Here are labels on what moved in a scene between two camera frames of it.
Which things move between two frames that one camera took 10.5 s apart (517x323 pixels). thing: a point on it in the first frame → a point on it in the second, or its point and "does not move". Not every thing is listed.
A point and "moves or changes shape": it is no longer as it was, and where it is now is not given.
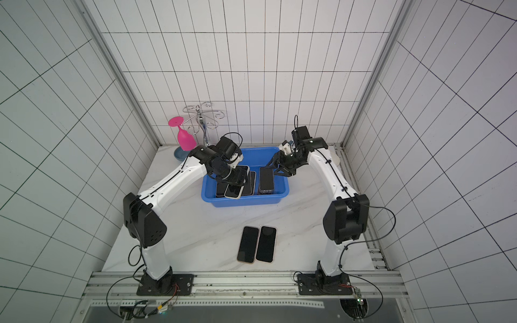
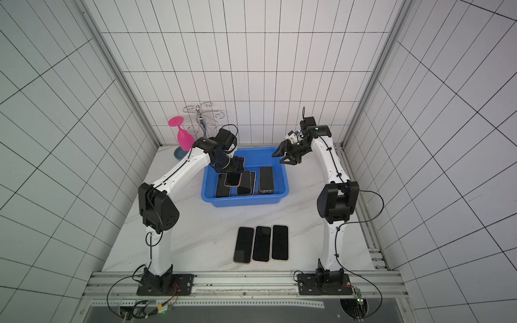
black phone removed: x=266 y=244 does not move
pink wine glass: x=186 y=140 does not move
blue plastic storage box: x=258 y=158 does not move
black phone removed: x=248 y=245 moves or changes shape
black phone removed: x=221 y=188 moves or changes shape
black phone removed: x=233 y=191 → x=280 y=243
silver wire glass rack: x=205 y=118 does not move
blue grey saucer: x=180 y=154 does not move
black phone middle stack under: x=253 y=175 does not move
